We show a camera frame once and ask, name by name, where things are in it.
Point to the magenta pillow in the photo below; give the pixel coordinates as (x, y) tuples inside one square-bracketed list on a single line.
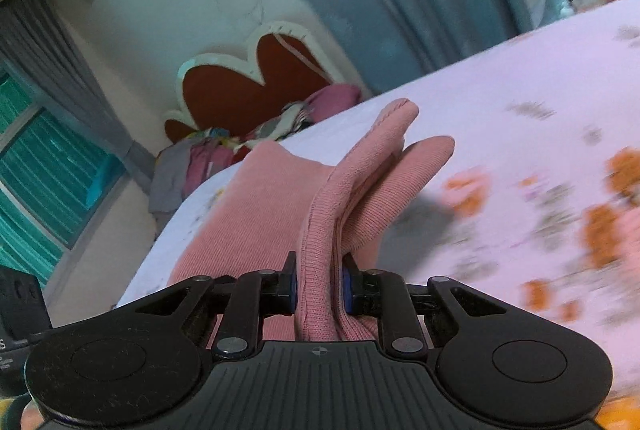
[(332, 100)]

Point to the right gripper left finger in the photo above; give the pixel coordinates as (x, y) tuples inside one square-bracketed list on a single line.
[(223, 314)]

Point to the pile of clothes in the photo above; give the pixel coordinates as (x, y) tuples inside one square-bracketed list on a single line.
[(183, 167)]

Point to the green side window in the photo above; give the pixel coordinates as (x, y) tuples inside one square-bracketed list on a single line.
[(53, 181)]

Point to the red heart-shaped headboard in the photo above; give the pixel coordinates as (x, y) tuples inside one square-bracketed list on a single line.
[(284, 64)]

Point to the grey side curtain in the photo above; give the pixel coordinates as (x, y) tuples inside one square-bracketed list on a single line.
[(37, 49)]

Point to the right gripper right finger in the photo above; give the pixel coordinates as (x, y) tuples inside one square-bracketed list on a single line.
[(413, 319)]

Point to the pink knit sweater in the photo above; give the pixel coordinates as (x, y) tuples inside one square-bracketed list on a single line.
[(278, 203)]

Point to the pink floral bed sheet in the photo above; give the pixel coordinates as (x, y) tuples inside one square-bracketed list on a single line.
[(539, 203)]

